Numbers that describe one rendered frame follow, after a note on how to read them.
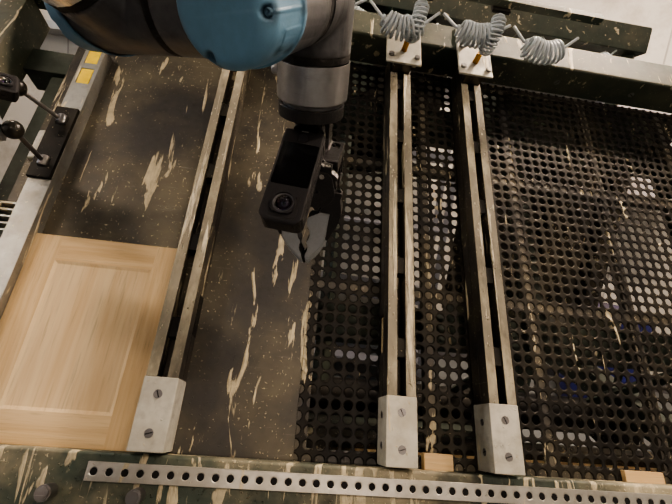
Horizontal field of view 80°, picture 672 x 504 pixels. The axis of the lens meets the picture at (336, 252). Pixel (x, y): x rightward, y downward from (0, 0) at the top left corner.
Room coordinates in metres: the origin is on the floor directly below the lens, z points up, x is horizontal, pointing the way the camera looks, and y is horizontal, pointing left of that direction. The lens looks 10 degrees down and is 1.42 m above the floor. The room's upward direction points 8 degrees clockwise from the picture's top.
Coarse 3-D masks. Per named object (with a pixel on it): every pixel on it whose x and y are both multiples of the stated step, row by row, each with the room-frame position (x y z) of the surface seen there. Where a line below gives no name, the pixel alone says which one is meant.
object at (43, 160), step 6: (6, 120) 0.81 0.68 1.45; (12, 120) 0.82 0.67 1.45; (6, 126) 0.80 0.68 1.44; (12, 126) 0.81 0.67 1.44; (18, 126) 0.82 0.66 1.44; (6, 132) 0.80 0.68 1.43; (12, 132) 0.81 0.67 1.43; (18, 132) 0.81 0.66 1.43; (24, 132) 0.83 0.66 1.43; (12, 138) 0.82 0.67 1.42; (18, 138) 0.82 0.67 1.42; (24, 138) 0.85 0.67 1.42; (24, 144) 0.85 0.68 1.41; (30, 144) 0.86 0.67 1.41; (30, 150) 0.87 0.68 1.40; (36, 150) 0.88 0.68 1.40; (36, 156) 0.88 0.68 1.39; (42, 156) 0.90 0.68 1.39; (48, 156) 0.91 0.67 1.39; (36, 162) 0.89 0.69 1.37; (42, 162) 0.89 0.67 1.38; (48, 162) 0.91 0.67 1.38
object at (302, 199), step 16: (288, 128) 0.45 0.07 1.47; (288, 144) 0.44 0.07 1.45; (304, 144) 0.44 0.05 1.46; (320, 144) 0.44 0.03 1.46; (288, 160) 0.43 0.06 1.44; (304, 160) 0.43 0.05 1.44; (320, 160) 0.44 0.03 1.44; (272, 176) 0.42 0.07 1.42; (288, 176) 0.42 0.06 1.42; (304, 176) 0.42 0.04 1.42; (272, 192) 0.41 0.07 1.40; (288, 192) 0.40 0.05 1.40; (304, 192) 0.41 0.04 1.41; (272, 208) 0.39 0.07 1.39; (288, 208) 0.39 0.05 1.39; (304, 208) 0.40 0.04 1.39; (272, 224) 0.40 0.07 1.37; (288, 224) 0.39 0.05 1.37; (304, 224) 0.41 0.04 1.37
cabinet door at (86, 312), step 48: (48, 240) 0.84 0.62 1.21; (96, 240) 0.85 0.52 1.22; (48, 288) 0.78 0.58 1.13; (96, 288) 0.80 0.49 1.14; (144, 288) 0.82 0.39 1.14; (0, 336) 0.72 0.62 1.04; (48, 336) 0.73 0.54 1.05; (96, 336) 0.75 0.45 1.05; (144, 336) 0.76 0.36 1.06; (0, 384) 0.67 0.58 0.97; (48, 384) 0.69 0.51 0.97; (96, 384) 0.70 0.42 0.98; (0, 432) 0.63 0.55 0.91; (48, 432) 0.64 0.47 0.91; (96, 432) 0.65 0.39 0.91
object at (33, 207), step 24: (96, 72) 1.08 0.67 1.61; (72, 96) 1.03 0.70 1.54; (96, 96) 1.08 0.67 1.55; (72, 144) 0.98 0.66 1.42; (24, 192) 0.87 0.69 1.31; (48, 192) 0.88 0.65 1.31; (24, 216) 0.84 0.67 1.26; (48, 216) 0.89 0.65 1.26; (0, 240) 0.80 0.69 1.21; (24, 240) 0.81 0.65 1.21; (0, 264) 0.77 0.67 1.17; (0, 288) 0.75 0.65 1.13; (0, 312) 0.74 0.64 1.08
